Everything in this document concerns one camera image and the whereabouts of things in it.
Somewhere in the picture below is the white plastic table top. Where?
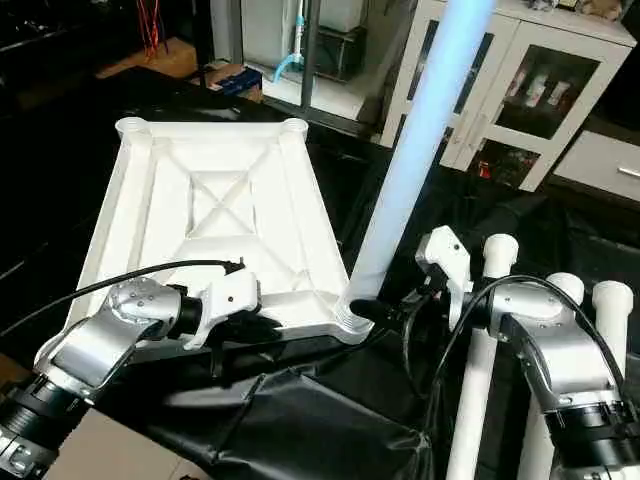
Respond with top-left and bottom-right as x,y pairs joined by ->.
58,116 -> 375,367

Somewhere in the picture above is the white plastic table leg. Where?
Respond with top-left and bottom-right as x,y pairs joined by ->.
591,279 -> 636,373
518,271 -> 587,480
444,233 -> 522,480
337,0 -> 499,337

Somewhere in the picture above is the black work mat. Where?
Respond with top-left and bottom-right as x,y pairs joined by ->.
0,65 -> 640,480

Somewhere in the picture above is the white drawer unit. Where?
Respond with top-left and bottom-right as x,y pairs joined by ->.
552,130 -> 640,203

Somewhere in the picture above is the brown cardboard box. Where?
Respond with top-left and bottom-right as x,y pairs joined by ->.
203,60 -> 267,99

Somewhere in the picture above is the white glass door cabinet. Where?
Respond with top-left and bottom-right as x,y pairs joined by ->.
380,0 -> 639,193

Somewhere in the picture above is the grey metal pole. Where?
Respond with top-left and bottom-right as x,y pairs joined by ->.
303,0 -> 323,113

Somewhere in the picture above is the light blue mop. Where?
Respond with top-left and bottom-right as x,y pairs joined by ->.
273,0 -> 312,83

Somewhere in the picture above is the white appliance cabinet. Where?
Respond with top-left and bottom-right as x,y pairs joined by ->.
240,0 -> 369,79

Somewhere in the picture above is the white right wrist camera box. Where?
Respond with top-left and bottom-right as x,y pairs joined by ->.
414,225 -> 474,333

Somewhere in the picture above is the red cable bundle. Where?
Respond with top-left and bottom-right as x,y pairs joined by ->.
136,0 -> 171,59

